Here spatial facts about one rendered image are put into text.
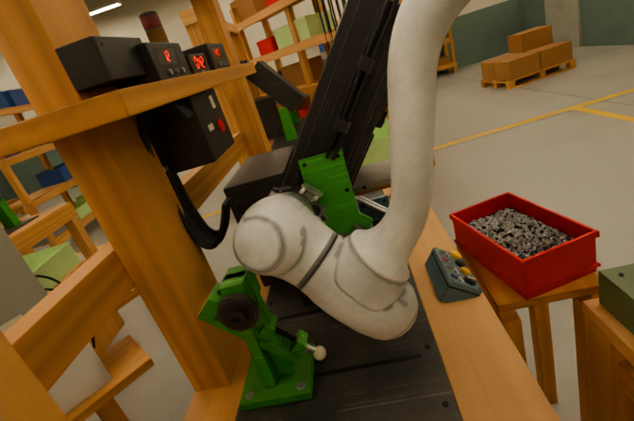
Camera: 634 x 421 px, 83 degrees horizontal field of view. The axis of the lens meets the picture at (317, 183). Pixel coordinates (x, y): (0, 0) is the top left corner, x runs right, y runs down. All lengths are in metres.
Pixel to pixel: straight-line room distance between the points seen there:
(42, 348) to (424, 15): 0.68
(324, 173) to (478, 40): 10.05
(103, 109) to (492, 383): 0.77
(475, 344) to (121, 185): 0.74
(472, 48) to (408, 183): 10.33
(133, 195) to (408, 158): 0.50
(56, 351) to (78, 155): 0.32
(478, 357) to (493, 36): 10.43
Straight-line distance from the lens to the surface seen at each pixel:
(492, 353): 0.82
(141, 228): 0.76
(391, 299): 0.52
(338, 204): 0.91
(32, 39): 0.75
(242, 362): 0.99
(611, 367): 1.05
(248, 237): 0.47
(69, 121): 0.63
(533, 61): 7.12
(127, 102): 0.59
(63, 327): 0.71
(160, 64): 0.79
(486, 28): 10.90
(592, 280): 1.14
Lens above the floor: 1.51
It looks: 19 degrees down
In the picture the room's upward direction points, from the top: 18 degrees counter-clockwise
